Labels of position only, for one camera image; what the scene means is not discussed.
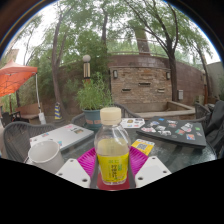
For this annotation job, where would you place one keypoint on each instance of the grey wall box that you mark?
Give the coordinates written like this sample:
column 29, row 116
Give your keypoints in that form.
column 180, row 95

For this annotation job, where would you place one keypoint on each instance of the white printed booklet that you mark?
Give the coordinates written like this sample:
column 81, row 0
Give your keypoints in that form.
column 132, row 122

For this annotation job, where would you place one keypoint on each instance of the yellow-labelled drink bottle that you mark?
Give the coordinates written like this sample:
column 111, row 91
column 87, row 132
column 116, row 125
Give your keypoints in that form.
column 112, row 156

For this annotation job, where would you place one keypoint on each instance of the black laptop with stickers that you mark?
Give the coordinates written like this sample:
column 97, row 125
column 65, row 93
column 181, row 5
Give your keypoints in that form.
column 173, row 133

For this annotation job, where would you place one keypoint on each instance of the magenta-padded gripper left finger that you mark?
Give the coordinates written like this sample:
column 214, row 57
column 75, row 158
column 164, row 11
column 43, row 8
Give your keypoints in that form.
column 71, row 171

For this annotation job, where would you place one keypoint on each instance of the dark forked tree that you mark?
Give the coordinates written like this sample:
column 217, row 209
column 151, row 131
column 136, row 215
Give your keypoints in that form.
column 173, row 80

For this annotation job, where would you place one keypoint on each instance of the dark folding chair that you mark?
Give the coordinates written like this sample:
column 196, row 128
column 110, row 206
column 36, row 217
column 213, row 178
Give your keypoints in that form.
column 8, row 118

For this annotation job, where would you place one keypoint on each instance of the black backpack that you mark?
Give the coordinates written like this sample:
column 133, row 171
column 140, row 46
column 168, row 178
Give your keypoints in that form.
column 216, row 130

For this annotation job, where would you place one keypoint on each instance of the wooden bench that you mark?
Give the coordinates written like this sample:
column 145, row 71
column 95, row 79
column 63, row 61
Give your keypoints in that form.
column 28, row 111

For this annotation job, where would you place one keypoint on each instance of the slender brown-trunked tree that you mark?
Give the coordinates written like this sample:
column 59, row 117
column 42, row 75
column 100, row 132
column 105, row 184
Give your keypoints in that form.
column 56, row 76

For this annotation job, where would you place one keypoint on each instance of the potted green plant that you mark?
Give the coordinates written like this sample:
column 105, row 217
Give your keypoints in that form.
column 93, row 96

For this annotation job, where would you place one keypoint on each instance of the white mug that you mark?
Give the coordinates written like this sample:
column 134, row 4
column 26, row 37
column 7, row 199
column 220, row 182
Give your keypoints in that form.
column 46, row 156

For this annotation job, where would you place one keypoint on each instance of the grey mesh garden chair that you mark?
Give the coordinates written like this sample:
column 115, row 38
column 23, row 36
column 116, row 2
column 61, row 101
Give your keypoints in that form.
column 20, row 140
column 201, row 111
column 126, row 112

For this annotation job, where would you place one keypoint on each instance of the yellow card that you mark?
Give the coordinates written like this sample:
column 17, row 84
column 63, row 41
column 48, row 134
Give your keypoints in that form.
column 143, row 146

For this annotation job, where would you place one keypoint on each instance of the globe-topped wooden lamp post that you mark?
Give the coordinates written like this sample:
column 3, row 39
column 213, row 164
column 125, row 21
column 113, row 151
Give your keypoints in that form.
column 86, row 70

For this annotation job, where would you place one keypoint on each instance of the orange canopy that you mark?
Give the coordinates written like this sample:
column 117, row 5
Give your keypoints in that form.
column 15, row 76

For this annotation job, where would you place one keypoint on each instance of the blue yellow striped bollard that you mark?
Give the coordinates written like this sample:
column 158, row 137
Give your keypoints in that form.
column 58, row 111

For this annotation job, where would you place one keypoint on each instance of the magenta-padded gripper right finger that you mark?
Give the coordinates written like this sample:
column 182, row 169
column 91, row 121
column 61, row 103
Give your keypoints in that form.
column 151, row 170

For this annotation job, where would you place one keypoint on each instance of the white canopy leg weight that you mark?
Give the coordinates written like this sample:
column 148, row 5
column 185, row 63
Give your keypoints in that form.
column 42, row 118

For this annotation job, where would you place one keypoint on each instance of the black wall lamp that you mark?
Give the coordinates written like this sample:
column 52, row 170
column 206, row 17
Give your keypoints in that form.
column 115, row 74
column 168, row 75

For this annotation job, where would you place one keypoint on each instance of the silver laptop with stickers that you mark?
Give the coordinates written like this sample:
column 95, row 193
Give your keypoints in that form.
column 63, row 136

